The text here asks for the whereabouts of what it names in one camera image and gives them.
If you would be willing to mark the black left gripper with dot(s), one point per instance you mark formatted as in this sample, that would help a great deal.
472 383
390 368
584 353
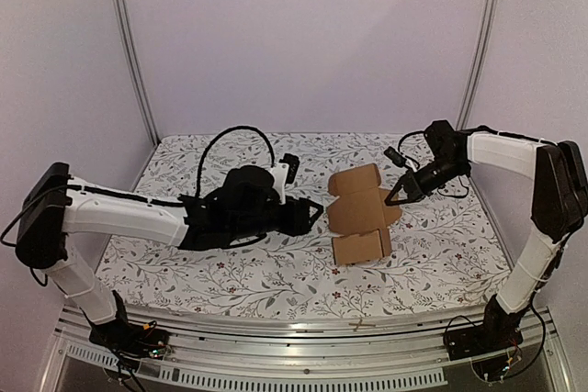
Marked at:
298 222

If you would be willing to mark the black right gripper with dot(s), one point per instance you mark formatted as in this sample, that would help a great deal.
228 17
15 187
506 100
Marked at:
414 181

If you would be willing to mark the brown cardboard box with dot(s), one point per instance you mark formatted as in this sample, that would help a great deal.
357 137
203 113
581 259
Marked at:
359 218

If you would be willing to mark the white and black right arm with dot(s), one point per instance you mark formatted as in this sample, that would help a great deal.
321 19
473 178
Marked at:
558 209

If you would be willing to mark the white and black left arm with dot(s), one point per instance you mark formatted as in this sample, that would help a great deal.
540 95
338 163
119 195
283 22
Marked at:
251 203

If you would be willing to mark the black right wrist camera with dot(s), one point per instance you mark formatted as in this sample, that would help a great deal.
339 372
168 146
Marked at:
400 160

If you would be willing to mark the aluminium front rail base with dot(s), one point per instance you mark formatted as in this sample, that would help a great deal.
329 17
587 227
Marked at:
215 353

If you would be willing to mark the right aluminium frame post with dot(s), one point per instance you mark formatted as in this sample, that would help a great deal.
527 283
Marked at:
477 64

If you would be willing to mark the aluminium frame post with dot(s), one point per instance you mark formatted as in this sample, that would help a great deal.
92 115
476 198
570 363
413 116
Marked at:
477 64
122 16

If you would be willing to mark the left aluminium frame post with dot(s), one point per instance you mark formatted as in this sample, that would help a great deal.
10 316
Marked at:
122 16

